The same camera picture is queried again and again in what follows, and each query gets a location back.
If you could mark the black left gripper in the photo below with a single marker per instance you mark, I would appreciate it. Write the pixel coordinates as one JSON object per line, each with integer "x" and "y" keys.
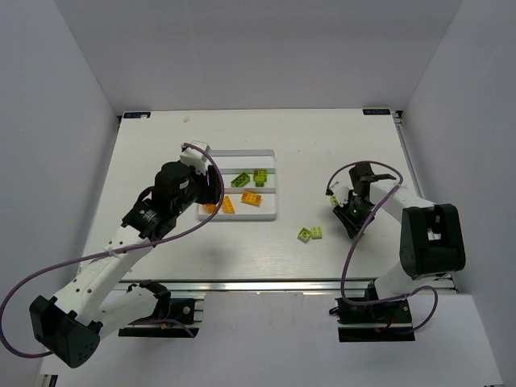
{"x": 214, "y": 185}

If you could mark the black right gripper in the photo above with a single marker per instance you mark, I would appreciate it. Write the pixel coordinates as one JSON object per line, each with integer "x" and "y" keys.
{"x": 348, "y": 218}

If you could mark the orange rounded lego piece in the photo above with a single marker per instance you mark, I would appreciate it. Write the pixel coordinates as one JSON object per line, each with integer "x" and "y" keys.
{"x": 210, "y": 208}

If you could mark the yellow lego brick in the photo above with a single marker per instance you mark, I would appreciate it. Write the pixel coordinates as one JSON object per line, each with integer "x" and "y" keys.
{"x": 227, "y": 206}

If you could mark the lime long lego brick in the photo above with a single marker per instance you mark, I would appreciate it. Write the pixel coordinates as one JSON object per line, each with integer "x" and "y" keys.
{"x": 241, "y": 180}

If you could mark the orange lego brick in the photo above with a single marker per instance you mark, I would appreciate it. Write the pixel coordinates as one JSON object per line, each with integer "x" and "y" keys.
{"x": 250, "y": 198}

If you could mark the lime square lego brick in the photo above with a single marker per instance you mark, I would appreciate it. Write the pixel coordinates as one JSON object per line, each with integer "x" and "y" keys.
{"x": 260, "y": 177}

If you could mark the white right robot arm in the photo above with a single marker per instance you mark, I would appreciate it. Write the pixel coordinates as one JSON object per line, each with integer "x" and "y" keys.
{"x": 431, "y": 241}

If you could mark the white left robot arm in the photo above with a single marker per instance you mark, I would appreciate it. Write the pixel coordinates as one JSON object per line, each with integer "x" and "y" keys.
{"x": 72, "y": 322}

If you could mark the lime small lego brick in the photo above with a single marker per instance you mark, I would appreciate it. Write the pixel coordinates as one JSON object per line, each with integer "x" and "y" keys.
{"x": 316, "y": 232}

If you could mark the lime round-stud lego brick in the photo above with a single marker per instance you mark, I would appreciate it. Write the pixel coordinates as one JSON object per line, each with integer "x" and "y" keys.
{"x": 304, "y": 235}

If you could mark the white three-compartment tray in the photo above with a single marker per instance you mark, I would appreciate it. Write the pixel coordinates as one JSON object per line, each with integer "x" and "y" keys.
{"x": 232, "y": 163}

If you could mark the blue left corner label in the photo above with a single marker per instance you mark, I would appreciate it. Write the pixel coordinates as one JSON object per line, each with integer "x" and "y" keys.
{"x": 137, "y": 115}

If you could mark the blue corner label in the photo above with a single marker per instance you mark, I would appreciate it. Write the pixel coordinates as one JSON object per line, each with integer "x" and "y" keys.
{"x": 137, "y": 115}
{"x": 376, "y": 111}

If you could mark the blue right corner label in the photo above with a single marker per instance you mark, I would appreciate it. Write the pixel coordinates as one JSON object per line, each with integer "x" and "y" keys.
{"x": 376, "y": 111}

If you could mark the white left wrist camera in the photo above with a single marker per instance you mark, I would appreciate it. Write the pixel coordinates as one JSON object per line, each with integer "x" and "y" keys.
{"x": 192, "y": 157}

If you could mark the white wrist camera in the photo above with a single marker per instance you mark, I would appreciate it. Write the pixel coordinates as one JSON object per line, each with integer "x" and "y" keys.
{"x": 192, "y": 157}
{"x": 341, "y": 191}

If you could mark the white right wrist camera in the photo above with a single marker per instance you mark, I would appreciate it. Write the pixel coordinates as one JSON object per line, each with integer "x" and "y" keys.
{"x": 341, "y": 191}

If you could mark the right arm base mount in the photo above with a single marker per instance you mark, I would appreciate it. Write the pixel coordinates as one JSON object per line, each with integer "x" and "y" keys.
{"x": 381, "y": 323}

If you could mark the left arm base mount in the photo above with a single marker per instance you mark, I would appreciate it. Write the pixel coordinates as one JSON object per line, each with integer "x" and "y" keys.
{"x": 172, "y": 318}

